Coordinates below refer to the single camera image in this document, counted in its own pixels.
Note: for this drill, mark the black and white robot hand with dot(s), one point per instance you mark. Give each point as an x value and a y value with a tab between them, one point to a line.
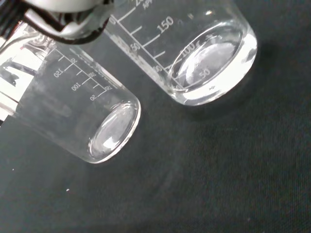
68	7

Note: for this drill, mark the black bench cloth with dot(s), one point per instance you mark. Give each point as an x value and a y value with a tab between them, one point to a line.
218	170

